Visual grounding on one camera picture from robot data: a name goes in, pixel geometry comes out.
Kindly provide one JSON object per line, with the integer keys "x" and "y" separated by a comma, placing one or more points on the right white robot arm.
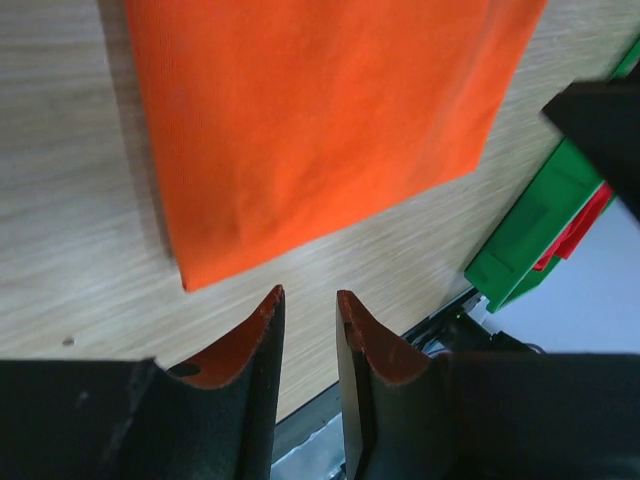
{"x": 601, "y": 119}

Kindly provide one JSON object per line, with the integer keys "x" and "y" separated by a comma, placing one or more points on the red t shirt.
{"x": 574, "y": 232}

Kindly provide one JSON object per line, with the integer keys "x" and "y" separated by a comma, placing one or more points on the orange t shirt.
{"x": 274, "y": 123}

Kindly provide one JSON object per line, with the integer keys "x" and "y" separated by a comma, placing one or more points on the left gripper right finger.
{"x": 481, "y": 414}

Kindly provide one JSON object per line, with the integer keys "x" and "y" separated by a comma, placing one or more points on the green plastic bin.
{"x": 502, "y": 270}

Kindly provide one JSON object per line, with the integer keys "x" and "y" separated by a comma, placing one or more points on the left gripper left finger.
{"x": 211, "y": 416}

